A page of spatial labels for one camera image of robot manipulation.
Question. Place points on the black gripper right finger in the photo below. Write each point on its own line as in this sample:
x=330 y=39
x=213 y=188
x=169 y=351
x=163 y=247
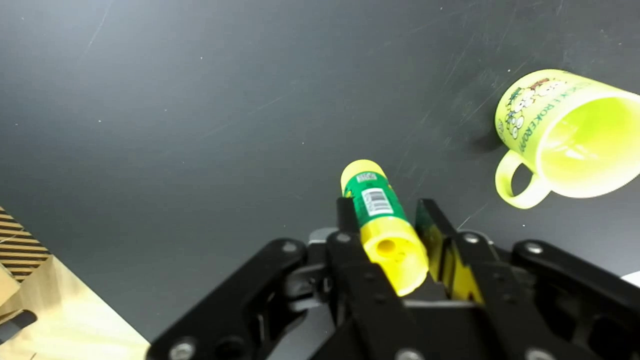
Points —
x=533 y=292

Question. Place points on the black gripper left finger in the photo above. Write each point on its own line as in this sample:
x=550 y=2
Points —
x=347 y=281

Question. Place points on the yellow green glue stick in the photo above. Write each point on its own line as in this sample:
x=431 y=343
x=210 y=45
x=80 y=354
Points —
x=381 y=221

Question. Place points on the yellow mug with print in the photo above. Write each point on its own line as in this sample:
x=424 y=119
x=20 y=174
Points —
x=581 y=141

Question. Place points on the black striped wooden board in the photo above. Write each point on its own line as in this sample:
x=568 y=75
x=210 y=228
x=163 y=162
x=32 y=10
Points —
x=19 y=245

